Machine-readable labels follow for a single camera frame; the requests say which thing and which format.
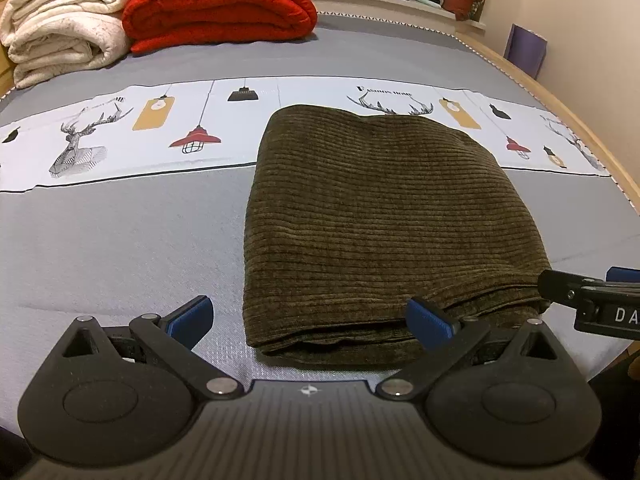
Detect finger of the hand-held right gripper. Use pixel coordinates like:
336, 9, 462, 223
537, 269, 640, 306
606, 265, 640, 284

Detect red quilt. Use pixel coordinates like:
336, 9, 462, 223
122, 0, 318, 54

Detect white window sill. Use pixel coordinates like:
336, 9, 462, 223
300, 0, 488, 36

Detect white fleece blanket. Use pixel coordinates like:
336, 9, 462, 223
0, 0, 132, 88

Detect olive corduroy pants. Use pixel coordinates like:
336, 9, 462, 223
244, 104, 553, 365

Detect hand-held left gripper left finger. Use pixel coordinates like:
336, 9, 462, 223
52, 296, 246, 401

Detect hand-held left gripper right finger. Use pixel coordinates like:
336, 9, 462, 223
375, 298, 563, 401

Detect purple mat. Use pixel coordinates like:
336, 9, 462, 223
502, 23, 549, 81

